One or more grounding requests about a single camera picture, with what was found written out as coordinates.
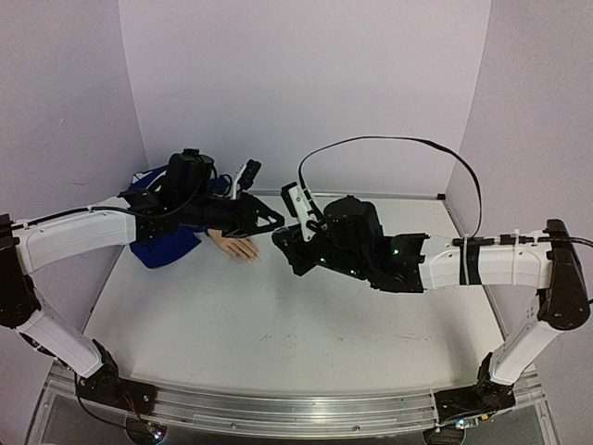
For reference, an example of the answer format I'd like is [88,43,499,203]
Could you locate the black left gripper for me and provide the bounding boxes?
[181,192,285,240]

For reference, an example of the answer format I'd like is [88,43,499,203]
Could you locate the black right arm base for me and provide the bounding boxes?
[435,352,515,426]

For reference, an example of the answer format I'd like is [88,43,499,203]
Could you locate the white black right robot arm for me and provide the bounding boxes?
[271,196,591,386]

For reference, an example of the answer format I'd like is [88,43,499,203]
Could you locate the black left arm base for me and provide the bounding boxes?
[75,339,158,416]

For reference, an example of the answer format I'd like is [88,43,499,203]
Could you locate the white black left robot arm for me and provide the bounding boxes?
[1,148,284,405]

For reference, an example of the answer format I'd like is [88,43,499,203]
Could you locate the mannequin hand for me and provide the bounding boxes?
[207,229,260,262]

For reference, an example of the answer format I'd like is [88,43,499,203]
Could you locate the blue white red jacket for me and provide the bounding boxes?
[127,169,233,270]

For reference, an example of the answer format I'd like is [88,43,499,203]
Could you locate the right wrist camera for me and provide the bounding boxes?
[281,182,325,242]

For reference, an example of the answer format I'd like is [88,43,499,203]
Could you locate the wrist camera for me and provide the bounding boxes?
[231,159,261,200]
[281,182,325,242]

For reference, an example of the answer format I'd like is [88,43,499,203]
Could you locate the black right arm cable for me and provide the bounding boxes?
[298,135,484,242]

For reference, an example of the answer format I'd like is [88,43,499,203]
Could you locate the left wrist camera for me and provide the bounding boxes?
[231,159,261,200]

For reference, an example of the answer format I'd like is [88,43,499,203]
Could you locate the aluminium table front rail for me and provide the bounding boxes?
[44,365,546,430]

